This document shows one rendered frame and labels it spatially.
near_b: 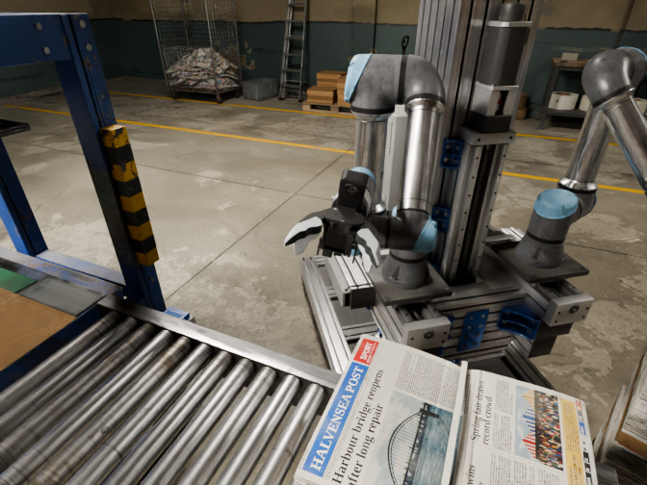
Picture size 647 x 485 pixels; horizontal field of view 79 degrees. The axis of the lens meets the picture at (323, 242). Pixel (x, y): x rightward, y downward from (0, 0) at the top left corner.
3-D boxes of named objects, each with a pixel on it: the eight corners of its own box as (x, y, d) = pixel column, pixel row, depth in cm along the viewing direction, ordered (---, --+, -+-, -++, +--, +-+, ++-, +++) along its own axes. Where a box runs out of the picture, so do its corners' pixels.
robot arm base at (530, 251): (505, 247, 142) (512, 223, 136) (542, 242, 144) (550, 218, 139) (533, 271, 129) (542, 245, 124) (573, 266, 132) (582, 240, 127)
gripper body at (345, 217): (354, 267, 71) (363, 234, 81) (363, 225, 67) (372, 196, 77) (314, 256, 72) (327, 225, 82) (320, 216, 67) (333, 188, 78)
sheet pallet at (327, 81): (382, 107, 708) (385, 73, 679) (368, 117, 643) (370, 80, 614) (321, 101, 750) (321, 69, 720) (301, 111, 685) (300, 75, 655)
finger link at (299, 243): (283, 268, 65) (324, 252, 71) (286, 238, 62) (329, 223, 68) (271, 258, 67) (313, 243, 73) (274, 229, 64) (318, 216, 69)
